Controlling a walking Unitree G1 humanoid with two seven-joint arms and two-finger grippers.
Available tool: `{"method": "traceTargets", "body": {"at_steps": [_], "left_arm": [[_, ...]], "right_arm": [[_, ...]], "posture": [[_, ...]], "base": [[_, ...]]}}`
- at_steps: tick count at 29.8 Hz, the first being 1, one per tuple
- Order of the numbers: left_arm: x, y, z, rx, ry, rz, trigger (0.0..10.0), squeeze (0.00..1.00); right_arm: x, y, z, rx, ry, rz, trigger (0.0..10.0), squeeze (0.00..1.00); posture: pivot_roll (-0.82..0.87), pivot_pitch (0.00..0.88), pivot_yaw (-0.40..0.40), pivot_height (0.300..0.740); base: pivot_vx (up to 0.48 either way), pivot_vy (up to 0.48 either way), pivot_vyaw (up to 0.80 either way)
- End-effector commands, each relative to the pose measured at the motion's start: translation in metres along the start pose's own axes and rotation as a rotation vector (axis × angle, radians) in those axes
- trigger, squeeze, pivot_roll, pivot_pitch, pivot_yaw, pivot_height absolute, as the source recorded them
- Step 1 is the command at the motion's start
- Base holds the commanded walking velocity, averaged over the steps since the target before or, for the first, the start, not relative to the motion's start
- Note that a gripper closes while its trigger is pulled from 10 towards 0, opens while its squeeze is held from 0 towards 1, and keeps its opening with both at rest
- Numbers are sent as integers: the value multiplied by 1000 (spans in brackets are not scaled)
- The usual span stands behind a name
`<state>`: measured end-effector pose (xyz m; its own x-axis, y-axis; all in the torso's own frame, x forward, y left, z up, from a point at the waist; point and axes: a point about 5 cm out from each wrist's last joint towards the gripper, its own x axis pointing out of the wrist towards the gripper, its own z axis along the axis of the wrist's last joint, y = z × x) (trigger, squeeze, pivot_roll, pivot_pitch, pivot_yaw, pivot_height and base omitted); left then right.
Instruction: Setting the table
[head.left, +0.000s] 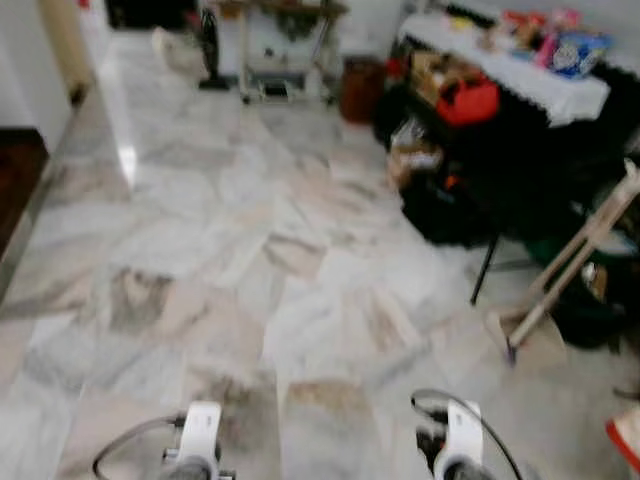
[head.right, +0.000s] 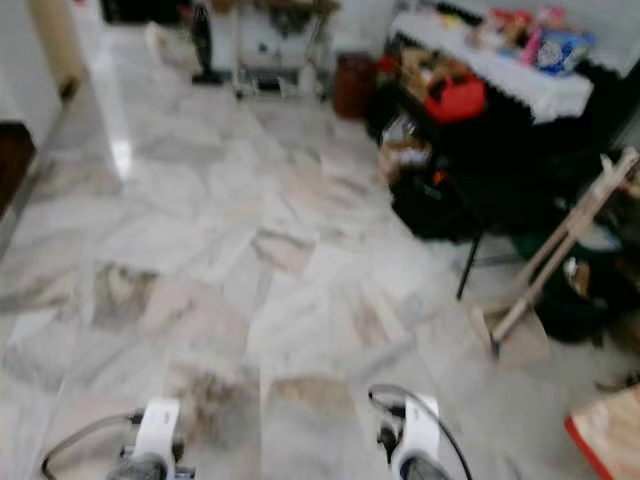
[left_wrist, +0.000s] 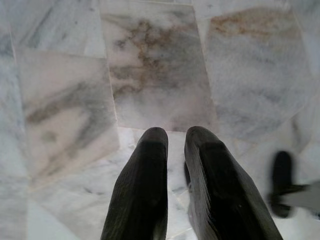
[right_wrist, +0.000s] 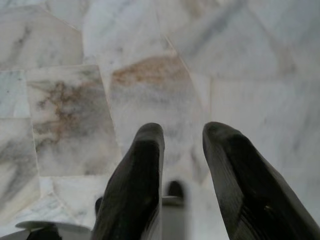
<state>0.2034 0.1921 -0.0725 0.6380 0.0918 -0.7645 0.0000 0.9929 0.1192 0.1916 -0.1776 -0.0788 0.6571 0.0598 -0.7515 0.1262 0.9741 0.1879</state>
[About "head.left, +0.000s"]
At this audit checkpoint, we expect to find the white lace cloth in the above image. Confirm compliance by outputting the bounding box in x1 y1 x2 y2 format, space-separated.
398 12 613 128

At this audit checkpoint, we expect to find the beige door post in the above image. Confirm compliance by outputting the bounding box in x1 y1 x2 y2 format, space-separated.
38 0 99 106

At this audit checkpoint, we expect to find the black standing fan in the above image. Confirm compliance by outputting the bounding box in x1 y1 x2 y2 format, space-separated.
195 5 233 93

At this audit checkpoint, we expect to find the brown waste bin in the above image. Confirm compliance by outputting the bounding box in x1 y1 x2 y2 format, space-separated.
339 55 386 125

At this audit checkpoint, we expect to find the blue white snack packet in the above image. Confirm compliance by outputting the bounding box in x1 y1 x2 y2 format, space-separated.
550 30 613 79

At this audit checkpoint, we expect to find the folded wooden frame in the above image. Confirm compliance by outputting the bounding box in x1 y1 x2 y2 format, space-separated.
488 165 640 356

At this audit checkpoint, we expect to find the brown cardboard box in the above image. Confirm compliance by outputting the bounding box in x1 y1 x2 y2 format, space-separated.
410 48 481 106

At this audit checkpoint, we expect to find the black bag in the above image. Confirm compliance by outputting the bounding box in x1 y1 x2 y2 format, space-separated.
400 165 491 246

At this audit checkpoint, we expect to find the red snack packet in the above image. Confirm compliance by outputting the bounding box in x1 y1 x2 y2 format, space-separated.
498 8 546 46

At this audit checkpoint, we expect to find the pink bottle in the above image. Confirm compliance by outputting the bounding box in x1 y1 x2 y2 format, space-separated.
535 28 561 71

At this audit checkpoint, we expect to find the grey left arm cable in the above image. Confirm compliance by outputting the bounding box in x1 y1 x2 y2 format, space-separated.
92 415 189 479

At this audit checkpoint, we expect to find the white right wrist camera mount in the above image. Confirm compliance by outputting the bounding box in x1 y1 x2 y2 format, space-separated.
443 400 486 479

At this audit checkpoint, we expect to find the black sideboard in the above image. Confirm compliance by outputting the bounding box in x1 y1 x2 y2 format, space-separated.
375 40 640 251

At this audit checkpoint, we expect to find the marble folding table red edge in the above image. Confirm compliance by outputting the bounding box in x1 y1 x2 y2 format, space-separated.
604 404 640 473

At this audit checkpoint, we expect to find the red bag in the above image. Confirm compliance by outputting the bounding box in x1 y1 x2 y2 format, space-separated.
435 78 501 127

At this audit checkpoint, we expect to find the black metal stand leg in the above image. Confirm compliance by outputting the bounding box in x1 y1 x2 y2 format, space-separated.
470 235 501 306

